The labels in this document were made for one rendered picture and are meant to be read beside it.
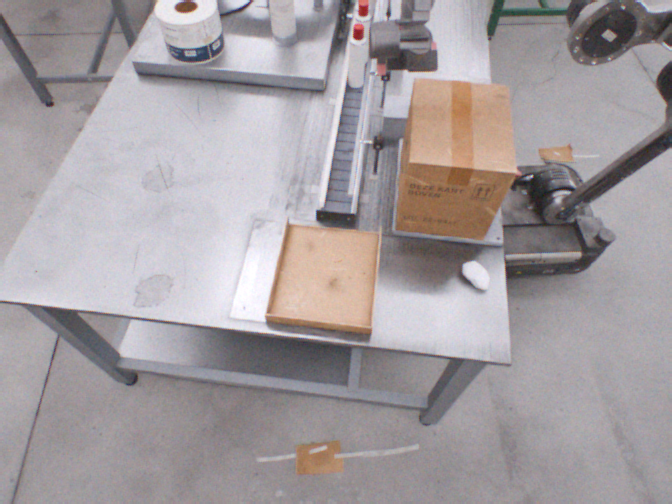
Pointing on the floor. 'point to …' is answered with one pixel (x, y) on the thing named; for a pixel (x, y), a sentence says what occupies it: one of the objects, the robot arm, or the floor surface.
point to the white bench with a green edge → (70, 74)
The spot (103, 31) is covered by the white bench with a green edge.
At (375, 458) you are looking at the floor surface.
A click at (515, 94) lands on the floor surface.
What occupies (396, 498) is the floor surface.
